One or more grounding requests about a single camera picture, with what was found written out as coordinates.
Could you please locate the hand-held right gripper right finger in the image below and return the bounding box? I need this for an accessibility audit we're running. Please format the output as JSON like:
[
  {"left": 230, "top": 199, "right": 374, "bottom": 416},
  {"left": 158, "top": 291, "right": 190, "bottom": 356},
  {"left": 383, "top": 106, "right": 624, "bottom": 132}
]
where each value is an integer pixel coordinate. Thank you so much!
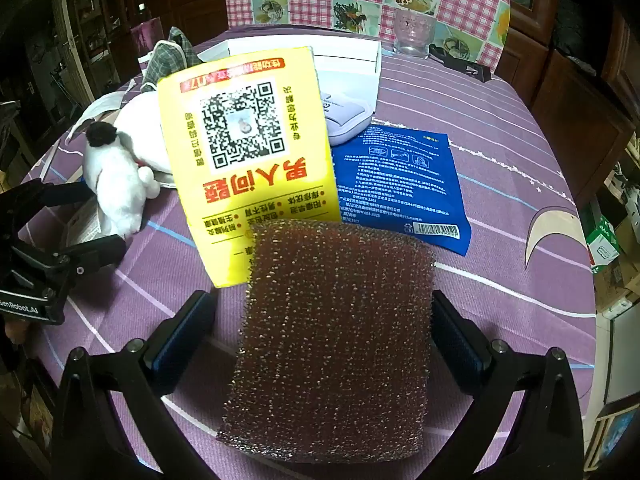
[{"left": 415, "top": 289, "right": 585, "bottom": 480}]

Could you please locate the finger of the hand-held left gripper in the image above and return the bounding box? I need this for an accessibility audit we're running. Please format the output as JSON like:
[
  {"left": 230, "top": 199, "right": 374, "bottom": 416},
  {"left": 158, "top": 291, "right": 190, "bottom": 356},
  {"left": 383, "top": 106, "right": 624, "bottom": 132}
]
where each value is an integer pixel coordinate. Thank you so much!
[
  {"left": 50, "top": 233, "right": 127, "bottom": 286},
  {"left": 0, "top": 177, "right": 98, "bottom": 233}
]

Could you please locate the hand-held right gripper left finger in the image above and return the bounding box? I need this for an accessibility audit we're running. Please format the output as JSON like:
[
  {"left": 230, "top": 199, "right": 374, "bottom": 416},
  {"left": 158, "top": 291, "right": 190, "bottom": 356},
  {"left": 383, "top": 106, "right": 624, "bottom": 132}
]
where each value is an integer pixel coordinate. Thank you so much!
[{"left": 52, "top": 289, "right": 221, "bottom": 480}]

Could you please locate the white plush toy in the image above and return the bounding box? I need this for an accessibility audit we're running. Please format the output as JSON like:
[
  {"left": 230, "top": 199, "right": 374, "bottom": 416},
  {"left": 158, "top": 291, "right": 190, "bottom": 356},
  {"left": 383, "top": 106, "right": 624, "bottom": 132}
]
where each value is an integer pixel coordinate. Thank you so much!
[{"left": 81, "top": 92, "right": 176, "bottom": 239}]

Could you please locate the brown scouring sponge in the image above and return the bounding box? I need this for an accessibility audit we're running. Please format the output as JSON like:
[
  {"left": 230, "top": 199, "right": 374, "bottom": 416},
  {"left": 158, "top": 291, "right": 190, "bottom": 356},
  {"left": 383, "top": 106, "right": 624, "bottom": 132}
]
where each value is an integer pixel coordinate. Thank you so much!
[{"left": 216, "top": 219, "right": 437, "bottom": 463}]

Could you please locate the grey plaid cloth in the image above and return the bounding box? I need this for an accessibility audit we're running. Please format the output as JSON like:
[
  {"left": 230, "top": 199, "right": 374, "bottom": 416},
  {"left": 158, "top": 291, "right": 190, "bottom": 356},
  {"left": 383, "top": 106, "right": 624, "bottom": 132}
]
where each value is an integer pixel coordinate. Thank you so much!
[{"left": 140, "top": 26, "right": 206, "bottom": 93}]

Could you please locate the blue printed packet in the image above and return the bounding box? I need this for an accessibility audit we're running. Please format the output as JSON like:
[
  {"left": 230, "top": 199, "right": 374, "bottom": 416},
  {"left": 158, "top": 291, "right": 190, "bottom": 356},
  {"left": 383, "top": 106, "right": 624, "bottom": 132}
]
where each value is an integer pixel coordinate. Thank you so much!
[{"left": 331, "top": 122, "right": 473, "bottom": 256}]

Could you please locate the yellow printed packet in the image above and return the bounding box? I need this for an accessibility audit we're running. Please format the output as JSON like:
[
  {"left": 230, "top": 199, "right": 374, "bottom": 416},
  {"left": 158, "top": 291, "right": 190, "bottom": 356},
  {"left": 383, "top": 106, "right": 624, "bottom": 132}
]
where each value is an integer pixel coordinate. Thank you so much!
[{"left": 156, "top": 46, "right": 342, "bottom": 289}]

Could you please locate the lavender sock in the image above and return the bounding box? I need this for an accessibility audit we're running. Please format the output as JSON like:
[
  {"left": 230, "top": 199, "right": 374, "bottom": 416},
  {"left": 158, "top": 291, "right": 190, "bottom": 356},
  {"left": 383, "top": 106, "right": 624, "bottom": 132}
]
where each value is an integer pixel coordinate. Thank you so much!
[{"left": 322, "top": 87, "right": 375, "bottom": 147}]

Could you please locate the white shallow box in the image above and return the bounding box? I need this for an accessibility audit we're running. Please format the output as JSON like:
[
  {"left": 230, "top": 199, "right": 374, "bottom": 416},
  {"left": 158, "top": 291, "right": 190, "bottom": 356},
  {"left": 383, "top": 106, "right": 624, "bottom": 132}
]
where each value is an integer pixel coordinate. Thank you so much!
[{"left": 192, "top": 35, "right": 383, "bottom": 111}]

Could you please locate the person's left hand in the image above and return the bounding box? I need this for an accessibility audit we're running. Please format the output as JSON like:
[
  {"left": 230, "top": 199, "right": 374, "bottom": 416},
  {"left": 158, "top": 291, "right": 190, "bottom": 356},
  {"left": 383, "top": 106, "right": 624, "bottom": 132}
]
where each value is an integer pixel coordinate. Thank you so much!
[{"left": 4, "top": 321, "right": 31, "bottom": 346}]

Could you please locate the white face mask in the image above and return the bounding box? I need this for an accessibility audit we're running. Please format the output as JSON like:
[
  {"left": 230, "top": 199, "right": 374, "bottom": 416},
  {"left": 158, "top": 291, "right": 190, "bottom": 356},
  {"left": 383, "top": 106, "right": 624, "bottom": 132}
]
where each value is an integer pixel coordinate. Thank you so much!
[{"left": 65, "top": 79, "right": 138, "bottom": 143}]

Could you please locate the green and white carton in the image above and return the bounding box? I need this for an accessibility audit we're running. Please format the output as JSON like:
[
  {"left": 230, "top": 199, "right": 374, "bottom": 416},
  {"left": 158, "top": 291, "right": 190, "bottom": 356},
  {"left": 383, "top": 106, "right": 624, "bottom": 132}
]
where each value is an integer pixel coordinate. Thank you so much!
[{"left": 585, "top": 215, "right": 623, "bottom": 273}]

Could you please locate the purple striped tablecloth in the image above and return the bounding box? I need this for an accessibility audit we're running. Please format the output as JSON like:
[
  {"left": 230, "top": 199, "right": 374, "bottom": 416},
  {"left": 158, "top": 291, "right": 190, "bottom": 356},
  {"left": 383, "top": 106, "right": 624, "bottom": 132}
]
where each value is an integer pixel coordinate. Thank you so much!
[{"left": 17, "top": 22, "right": 598, "bottom": 480}]

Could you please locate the black plastic clip tool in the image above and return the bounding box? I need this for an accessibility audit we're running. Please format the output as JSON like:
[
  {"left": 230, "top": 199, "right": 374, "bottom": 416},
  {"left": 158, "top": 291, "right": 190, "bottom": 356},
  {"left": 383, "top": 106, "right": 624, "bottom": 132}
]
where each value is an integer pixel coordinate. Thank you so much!
[{"left": 429, "top": 44, "right": 493, "bottom": 83}]

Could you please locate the dark wooden cabinet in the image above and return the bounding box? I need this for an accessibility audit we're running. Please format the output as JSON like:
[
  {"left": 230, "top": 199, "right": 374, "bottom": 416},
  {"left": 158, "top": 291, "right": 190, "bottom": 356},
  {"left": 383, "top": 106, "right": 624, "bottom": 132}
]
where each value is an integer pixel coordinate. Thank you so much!
[{"left": 492, "top": 0, "right": 637, "bottom": 203}]

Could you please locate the pink checkered printed cloth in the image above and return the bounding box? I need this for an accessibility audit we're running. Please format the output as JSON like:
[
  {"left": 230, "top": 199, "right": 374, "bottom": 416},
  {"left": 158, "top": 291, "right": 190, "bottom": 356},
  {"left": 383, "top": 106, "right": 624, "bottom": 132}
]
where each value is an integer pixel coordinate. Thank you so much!
[{"left": 224, "top": 0, "right": 512, "bottom": 73}]

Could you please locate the clear drinking glass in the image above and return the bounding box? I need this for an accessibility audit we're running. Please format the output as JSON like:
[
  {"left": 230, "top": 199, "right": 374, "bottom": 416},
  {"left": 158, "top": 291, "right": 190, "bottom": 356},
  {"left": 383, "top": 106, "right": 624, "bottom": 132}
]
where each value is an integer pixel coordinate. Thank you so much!
[{"left": 392, "top": 9, "right": 437, "bottom": 57}]

